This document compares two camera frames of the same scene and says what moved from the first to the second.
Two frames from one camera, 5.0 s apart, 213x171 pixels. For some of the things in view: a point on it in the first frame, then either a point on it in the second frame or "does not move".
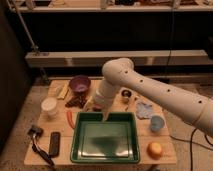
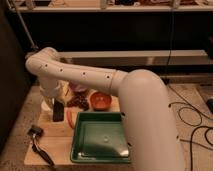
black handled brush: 36,133 does not move
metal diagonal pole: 35,47 does not move
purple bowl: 80,84 does not move
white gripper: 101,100 -> 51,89
